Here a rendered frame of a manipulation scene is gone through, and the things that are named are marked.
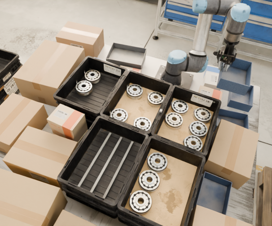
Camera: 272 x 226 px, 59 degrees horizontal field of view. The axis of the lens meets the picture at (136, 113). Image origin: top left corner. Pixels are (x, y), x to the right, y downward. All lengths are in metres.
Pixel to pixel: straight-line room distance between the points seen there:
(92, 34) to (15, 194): 1.26
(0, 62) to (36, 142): 1.27
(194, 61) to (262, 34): 1.68
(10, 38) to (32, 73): 2.01
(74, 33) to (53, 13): 2.01
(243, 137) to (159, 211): 0.63
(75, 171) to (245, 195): 0.92
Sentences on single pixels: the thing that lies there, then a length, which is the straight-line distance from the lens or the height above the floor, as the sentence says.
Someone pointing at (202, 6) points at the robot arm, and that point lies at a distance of 1.22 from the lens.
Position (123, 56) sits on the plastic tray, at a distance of 1.93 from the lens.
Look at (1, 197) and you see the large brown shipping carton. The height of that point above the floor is 0.90.
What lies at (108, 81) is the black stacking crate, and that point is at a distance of 1.63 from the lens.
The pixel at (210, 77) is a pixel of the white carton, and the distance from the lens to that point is 1.83.
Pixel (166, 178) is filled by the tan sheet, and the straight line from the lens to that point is 1.27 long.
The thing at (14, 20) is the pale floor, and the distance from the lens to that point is 3.97.
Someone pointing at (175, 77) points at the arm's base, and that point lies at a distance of 1.70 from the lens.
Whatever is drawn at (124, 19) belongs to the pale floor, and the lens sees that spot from 3.76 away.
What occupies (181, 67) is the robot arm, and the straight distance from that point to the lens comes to 1.65.
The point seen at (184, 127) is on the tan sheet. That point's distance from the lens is 1.44.
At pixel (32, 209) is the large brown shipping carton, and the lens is 1.19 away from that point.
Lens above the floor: 1.99
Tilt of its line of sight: 53 degrees down
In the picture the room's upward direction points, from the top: 5 degrees clockwise
